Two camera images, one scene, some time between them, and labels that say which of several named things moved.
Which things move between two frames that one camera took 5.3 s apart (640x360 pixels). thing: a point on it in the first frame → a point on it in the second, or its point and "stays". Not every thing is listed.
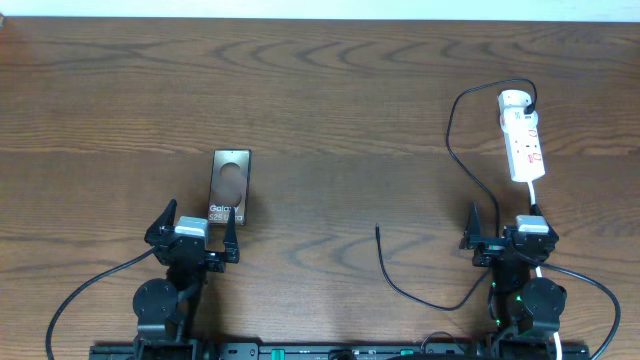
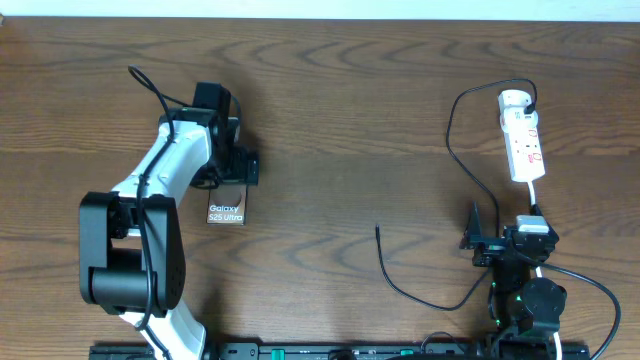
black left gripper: (195, 251) → (242, 168)
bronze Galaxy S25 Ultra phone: (229, 188) stays
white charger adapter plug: (514, 99) stays
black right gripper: (490, 249) stays
